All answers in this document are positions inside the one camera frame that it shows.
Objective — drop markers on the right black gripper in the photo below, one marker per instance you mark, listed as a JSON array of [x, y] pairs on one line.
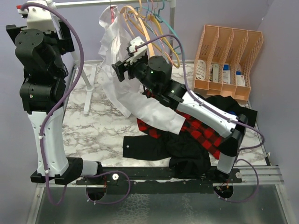
[[120, 67]]

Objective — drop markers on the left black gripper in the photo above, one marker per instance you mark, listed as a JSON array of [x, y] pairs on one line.
[[65, 43]]

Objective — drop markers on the white shirt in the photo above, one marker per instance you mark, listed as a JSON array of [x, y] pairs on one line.
[[125, 95]]

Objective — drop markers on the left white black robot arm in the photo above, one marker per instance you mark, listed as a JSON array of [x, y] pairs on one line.
[[42, 94]]

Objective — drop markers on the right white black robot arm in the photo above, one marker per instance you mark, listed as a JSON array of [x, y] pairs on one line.
[[155, 74]]

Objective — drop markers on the cream orange hanger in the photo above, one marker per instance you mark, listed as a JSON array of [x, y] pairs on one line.
[[125, 10]]

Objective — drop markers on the yellow hanger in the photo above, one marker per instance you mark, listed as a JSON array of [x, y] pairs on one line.
[[174, 54]]

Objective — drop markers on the teal hanger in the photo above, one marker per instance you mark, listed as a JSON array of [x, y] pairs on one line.
[[170, 25]]

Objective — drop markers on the red black plaid shirt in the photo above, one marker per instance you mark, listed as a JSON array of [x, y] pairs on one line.
[[207, 137]]

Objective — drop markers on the white remote in organizer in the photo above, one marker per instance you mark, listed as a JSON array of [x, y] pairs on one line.
[[201, 70]]

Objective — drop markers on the peach plastic file organizer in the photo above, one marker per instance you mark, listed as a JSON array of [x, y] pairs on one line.
[[231, 46]]

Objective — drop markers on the black garment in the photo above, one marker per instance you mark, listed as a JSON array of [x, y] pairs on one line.
[[228, 104], [187, 157]]

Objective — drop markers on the white blue red box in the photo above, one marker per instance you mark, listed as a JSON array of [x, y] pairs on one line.
[[240, 79]]

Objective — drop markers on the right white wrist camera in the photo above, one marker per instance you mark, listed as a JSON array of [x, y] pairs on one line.
[[135, 54]]

